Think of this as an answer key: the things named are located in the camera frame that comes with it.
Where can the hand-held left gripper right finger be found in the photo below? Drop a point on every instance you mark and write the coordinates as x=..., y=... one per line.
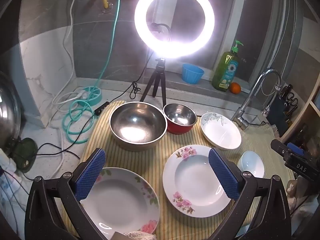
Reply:
x=223, y=175

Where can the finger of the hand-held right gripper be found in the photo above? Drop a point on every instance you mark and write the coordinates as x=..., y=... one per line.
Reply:
x=295, y=148
x=283, y=152

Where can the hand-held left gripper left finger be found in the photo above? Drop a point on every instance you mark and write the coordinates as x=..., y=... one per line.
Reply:
x=91, y=175

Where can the white pink floral plate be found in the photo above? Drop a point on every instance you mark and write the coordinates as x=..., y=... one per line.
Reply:
x=195, y=180
x=120, y=205

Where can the light blue ceramic bowl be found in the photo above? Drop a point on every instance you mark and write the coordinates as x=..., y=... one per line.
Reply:
x=251, y=163

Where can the white leaf print plate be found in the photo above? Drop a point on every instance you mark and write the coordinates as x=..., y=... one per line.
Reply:
x=222, y=135

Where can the large steel bowl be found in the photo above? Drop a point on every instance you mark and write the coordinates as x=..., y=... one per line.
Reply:
x=137, y=127

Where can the red steel bowl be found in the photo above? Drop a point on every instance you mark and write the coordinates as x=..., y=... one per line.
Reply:
x=180, y=116

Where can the black knife block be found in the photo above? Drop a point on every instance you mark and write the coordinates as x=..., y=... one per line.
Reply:
x=277, y=115

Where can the beige crumpled cloth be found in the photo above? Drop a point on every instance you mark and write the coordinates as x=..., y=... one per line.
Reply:
x=295, y=195

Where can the beige wooden shelf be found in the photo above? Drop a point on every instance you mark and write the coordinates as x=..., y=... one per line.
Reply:
x=312, y=100

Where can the chrome kitchen faucet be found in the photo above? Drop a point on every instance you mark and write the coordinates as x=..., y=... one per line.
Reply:
x=246, y=105

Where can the yellow striped cloth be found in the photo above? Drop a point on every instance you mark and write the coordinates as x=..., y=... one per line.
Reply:
x=155, y=165

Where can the round teal power strip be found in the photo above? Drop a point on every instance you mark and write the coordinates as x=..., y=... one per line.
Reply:
x=93, y=97

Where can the beige knitted cloth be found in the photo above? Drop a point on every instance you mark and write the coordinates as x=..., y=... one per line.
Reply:
x=140, y=235

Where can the orange fruit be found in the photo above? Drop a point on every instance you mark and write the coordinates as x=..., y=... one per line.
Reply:
x=235, y=88

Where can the clear plastic bag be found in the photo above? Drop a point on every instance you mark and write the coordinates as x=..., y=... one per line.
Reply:
x=7, y=185

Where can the green dish soap bottle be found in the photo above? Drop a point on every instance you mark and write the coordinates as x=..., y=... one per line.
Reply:
x=225, y=72

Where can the blue ribbed plastic cup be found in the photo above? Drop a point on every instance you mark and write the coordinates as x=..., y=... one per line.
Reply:
x=192, y=75

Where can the steel pot lid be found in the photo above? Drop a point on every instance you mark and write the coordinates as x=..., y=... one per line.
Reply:
x=7, y=110

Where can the black mini tripod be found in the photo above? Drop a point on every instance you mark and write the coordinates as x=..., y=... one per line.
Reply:
x=160, y=67

